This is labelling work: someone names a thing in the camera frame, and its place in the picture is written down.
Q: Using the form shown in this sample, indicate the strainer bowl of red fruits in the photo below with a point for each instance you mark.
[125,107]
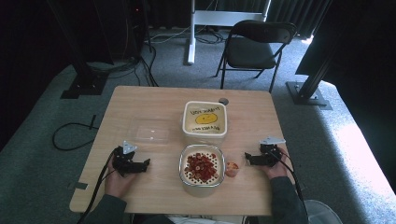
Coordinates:
[201,169]

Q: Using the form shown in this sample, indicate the person's lap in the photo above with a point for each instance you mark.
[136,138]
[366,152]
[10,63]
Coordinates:
[186,220]

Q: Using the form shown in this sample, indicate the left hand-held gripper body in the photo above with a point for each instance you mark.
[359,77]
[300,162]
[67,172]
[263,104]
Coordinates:
[126,161]

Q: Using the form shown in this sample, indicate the clear plastic lid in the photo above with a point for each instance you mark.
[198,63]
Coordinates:
[148,132]

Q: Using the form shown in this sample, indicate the small cup of orange pieces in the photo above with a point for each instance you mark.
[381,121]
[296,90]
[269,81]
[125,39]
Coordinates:
[232,169]

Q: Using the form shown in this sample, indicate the black folding chair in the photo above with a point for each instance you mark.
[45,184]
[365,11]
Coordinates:
[253,51]

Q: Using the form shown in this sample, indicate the black metal stand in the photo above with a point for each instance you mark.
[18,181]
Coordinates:
[79,59]
[311,84]

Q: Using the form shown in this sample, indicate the grey tape strip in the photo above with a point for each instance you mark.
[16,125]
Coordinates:
[77,185]

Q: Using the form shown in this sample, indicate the person's left hand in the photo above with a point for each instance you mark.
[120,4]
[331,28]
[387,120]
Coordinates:
[117,183]

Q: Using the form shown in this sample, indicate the white round object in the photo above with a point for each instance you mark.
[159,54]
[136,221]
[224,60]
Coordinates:
[320,213]

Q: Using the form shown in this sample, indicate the grey round table grommet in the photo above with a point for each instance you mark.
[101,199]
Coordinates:
[223,101]

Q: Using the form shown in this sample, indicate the cream container with smiley face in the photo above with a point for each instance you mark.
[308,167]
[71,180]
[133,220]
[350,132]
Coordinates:
[205,121]

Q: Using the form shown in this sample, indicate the person's right hand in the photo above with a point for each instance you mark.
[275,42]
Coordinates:
[277,169]

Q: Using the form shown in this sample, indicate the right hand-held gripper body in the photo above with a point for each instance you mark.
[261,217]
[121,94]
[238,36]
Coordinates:
[269,155]

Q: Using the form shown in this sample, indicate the wooden table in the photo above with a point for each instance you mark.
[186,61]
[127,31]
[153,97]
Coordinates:
[143,105]

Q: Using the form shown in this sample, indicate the white desk frame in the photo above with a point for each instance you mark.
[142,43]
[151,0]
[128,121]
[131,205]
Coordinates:
[194,21]

